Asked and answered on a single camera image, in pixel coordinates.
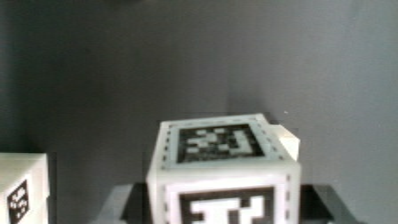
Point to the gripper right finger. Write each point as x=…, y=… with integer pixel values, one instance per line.
x=321, y=206

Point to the white chair leg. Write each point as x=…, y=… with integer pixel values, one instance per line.
x=224, y=176

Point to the white tagged nut cube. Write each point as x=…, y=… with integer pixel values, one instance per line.
x=23, y=188

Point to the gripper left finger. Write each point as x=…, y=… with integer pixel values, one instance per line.
x=124, y=206

